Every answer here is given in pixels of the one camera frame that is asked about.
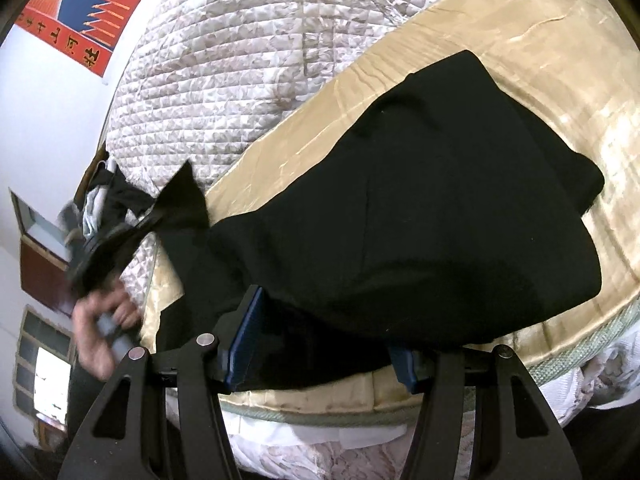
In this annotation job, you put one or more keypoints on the white floral bed sheet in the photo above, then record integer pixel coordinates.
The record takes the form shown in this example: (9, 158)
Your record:
(310, 452)

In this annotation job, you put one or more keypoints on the wall poster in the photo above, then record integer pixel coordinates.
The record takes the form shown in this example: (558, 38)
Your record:
(95, 5)

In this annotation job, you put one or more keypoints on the black pants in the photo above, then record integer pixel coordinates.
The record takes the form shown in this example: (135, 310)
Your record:
(400, 220)

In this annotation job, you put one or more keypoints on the white quilted bed cover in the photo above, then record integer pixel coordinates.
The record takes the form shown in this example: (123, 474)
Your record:
(240, 60)

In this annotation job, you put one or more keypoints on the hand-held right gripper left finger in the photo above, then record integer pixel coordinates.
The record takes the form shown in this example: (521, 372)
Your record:
(246, 337)

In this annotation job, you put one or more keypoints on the dark wooden cabinet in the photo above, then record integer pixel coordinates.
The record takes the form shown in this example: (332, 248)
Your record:
(42, 265)

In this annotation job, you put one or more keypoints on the gold satin blanket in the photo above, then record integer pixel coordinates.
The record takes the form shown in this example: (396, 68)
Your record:
(525, 50)

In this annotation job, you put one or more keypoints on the window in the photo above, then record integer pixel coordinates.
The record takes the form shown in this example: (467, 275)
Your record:
(42, 360)

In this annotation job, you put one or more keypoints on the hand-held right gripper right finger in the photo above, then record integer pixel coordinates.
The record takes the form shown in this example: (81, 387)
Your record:
(403, 366)

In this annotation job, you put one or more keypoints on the pile of clothes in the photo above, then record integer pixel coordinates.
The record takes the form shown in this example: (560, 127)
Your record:
(102, 195)

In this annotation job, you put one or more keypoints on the person's left hand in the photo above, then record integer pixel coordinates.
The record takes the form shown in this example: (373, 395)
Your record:
(95, 332)

